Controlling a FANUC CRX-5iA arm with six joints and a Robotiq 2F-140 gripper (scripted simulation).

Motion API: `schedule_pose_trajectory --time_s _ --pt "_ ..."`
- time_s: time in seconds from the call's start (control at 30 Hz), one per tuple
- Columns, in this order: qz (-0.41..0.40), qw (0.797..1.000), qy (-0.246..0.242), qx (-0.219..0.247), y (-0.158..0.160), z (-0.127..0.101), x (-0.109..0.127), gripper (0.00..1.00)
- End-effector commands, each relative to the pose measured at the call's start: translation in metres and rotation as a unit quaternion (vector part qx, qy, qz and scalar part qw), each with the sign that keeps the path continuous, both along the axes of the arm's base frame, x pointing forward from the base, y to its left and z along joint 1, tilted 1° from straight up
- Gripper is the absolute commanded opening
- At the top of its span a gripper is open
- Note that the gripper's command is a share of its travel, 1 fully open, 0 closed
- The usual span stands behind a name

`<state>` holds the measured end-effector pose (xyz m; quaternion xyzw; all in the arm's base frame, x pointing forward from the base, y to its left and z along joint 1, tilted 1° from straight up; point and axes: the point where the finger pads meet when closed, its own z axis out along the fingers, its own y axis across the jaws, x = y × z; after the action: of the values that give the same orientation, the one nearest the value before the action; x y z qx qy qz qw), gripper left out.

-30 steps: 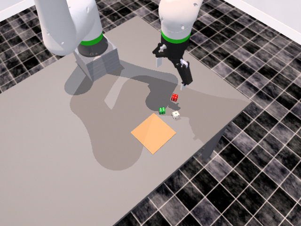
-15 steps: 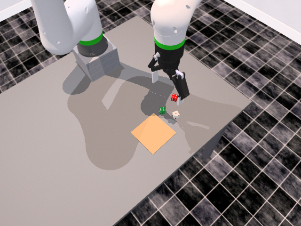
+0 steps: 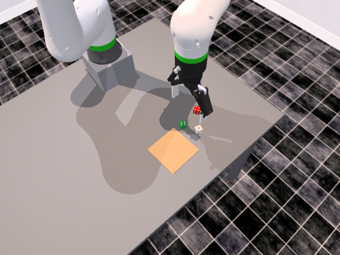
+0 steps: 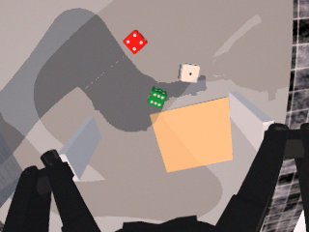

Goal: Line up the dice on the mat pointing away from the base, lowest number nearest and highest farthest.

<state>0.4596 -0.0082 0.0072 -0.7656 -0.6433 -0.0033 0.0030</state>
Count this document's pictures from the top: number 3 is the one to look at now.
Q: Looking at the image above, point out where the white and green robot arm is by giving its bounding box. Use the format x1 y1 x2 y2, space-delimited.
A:
36 0 231 77

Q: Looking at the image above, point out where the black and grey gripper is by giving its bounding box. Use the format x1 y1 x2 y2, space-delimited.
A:
167 71 213 123

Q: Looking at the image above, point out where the red die with white pips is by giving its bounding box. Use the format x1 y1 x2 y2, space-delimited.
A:
193 106 201 115

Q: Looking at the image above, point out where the orange flat mat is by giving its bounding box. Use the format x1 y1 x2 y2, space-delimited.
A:
148 128 199 174

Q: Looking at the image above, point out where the green die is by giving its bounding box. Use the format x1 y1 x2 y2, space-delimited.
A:
180 121 186 129

